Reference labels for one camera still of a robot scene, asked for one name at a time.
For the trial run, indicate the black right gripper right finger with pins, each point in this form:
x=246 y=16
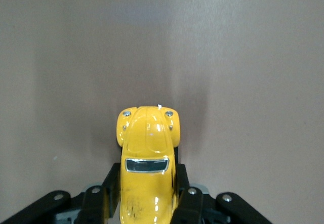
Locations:
x=189 y=203

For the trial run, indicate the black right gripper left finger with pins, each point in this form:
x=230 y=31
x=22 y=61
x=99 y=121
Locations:
x=98 y=203

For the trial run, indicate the yellow beetle toy car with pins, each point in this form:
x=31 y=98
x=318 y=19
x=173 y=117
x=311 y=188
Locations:
x=146 y=158

